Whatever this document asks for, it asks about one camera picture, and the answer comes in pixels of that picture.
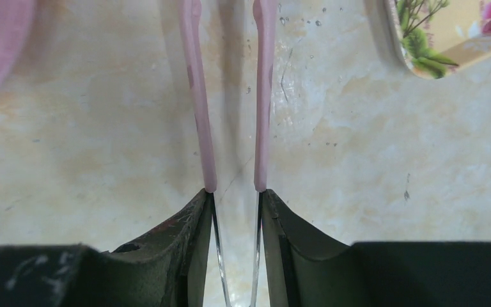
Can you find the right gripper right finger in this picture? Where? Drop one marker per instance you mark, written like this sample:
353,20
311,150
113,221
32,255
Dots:
306,267

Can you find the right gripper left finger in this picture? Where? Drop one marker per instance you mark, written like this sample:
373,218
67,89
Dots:
165,266

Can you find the pink-tipped metal tongs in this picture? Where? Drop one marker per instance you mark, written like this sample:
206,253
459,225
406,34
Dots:
264,12

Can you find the floral serving tray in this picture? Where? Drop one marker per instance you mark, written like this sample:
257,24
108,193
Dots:
437,38

